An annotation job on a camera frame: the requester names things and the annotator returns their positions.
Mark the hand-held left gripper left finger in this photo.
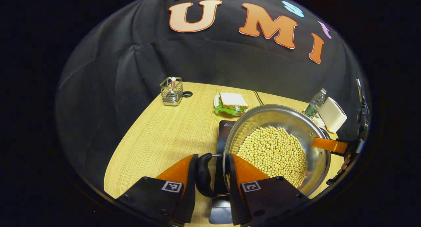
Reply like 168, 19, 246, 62
115, 154, 199, 226

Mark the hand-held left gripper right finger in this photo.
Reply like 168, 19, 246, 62
228, 154, 311, 226

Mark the black induction cooktop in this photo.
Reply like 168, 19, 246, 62
209, 120, 244, 225

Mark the stainless steel pot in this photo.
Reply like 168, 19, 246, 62
196, 104, 331, 198

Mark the white toaster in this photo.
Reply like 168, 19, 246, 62
318, 97, 347, 133

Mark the clear plastic water bottle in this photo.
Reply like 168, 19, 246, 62
303, 88, 327, 118

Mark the pile of yellow soybeans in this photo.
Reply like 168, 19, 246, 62
236, 126, 309, 188

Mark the sandwich with lettuce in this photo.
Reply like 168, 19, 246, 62
214, 92, 249, 116

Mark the black backdrop cloth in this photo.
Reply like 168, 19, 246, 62
56, 0, 369, 148

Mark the wire mesh holder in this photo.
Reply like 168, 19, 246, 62
160, 77, 183, 106

